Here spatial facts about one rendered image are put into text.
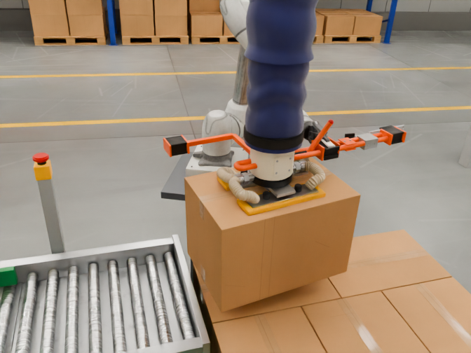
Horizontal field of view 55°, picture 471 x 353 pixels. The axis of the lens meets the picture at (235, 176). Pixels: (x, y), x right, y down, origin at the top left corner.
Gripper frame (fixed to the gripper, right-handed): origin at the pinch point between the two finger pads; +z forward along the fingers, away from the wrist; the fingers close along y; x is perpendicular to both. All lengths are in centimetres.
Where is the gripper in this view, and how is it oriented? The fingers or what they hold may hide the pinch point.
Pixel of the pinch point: (327, 148)
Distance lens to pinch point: 189.0
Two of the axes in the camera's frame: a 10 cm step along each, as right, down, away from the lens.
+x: -9.6, 1.0, -2.6
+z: 2.8, 4.8, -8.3
